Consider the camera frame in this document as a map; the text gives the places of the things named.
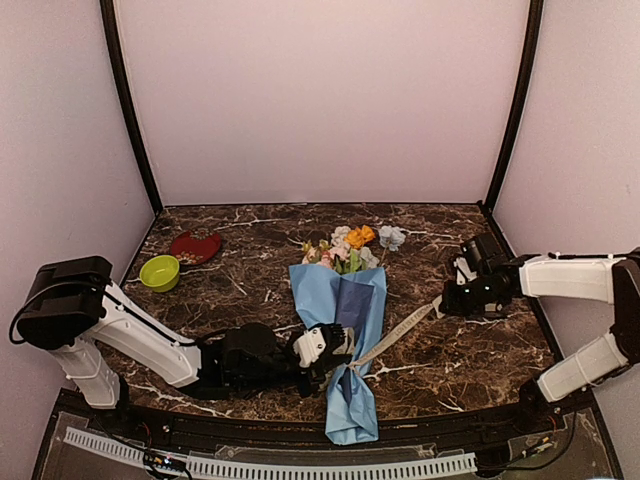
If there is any white cable duct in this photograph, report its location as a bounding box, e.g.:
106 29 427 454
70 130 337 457
57 427 477 479

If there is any light blue fake flower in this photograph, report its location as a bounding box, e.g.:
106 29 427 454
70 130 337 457
359 225 406 269

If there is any black frame post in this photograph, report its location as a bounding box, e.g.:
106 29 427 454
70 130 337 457
483 0 544 215
99 0 164 216

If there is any pink fake flower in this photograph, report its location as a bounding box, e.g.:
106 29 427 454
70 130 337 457
301 240 351 269

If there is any orange fake flower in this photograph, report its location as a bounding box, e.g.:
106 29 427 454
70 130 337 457
345 225 379 273

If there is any left black frame post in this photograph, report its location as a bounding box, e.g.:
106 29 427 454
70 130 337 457
99 0 164 216

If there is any blue wrapping paper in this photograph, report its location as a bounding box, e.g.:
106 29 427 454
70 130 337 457
289 264 387 446

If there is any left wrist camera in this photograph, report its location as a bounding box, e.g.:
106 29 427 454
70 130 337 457
293 324 327 369

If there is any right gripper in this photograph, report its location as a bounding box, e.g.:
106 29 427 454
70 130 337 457
439 273 502 317

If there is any black front rail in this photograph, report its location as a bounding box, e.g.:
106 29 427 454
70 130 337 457
54 389 569 451

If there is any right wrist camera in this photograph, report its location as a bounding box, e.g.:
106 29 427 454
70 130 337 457
452 256 480 285

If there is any green bowl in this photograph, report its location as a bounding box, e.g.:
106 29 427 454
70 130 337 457
139 255 180 293

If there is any beige ribbon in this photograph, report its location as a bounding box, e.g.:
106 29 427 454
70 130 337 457
347 295 444 376

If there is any red decorated plate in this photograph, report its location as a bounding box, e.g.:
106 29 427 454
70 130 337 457
170 229 222 266

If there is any right black frame post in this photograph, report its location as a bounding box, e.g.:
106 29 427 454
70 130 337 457
483 0 544 215

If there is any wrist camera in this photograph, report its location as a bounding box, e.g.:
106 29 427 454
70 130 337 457
293 324 327 369
452 256 480 285

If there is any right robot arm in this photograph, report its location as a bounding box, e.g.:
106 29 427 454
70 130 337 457
436 233 639 434

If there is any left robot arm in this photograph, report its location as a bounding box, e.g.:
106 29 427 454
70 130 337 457
9 256 355 436

